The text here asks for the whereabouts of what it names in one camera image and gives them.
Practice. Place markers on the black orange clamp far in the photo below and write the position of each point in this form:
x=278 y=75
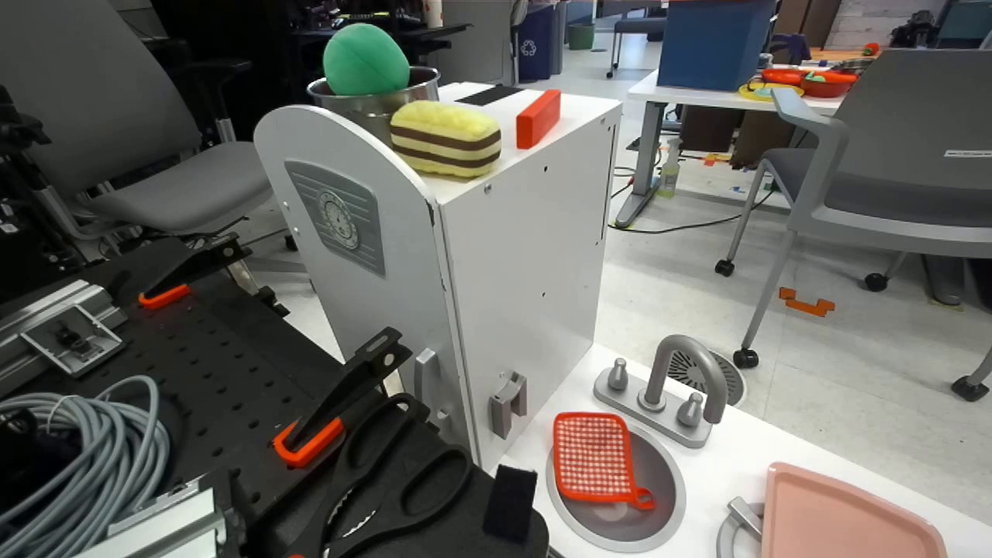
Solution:
x=179 y=281

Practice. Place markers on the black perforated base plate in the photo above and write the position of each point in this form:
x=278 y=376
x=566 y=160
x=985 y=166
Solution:
x=230 y=376

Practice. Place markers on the grey toy faucet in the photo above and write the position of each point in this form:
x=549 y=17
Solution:
x=682 y=394

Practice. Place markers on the grey chair right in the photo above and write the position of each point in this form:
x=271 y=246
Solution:
x=902 y=166

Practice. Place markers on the black orange clamp near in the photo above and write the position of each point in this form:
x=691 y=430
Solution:
x=303 y=440

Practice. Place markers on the green plush toy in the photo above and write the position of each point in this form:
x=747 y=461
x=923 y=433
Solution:
x=363 y=60

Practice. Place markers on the white office table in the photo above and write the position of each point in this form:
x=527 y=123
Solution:
x=653 y=123

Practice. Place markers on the white toy kitchen cabinet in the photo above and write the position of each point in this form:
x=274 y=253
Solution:
x=494 y=283

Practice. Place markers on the orange mesh strainer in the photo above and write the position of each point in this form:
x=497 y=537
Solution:
x=592 y=461

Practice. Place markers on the blue box on table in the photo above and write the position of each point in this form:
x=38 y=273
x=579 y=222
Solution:
x=714 y=45

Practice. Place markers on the round grey toy sink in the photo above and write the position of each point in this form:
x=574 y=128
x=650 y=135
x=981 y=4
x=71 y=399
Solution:
x=624 y=528

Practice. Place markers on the silver pot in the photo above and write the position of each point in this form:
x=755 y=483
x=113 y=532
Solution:
x=374 y=112

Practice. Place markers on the red rectangular block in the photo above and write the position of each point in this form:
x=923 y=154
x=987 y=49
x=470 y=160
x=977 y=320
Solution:
x=536 y=120

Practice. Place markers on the pink plastic tray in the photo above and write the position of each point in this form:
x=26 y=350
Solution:
x=813 y=517

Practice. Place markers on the yellow brown plush sandwich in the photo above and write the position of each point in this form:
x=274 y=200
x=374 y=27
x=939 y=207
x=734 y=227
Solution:
x=445 y=138

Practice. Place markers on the grey office chair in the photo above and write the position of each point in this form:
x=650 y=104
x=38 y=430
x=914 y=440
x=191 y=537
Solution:
x=119 y=140

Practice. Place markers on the black orange clamp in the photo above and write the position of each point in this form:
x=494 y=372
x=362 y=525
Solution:
x=179 y=281
x=303 y=440

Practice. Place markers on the small black block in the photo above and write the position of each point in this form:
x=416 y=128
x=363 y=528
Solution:
x=509 y=505

